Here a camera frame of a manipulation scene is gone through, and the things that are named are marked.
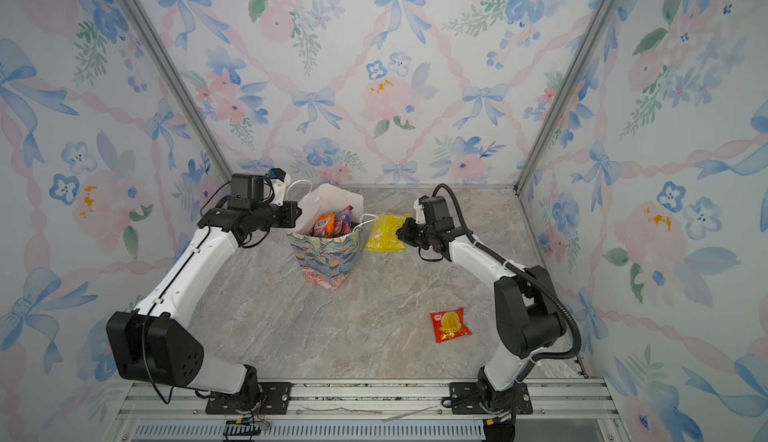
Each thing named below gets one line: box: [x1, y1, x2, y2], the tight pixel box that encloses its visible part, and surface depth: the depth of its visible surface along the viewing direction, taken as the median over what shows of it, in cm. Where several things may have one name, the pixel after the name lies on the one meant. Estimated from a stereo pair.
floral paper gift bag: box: [286, 183, 379, 290], surface depth 86 cm
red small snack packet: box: [430, 308, 473, 343], surface depth 87 cm
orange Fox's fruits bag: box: [311, 212, 336, 238], surface depth 85 cm
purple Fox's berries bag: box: [333, 205, 354, 238], surface depth 89 cm
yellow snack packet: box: [365, 211, 414, 253], surface depth 92 cm
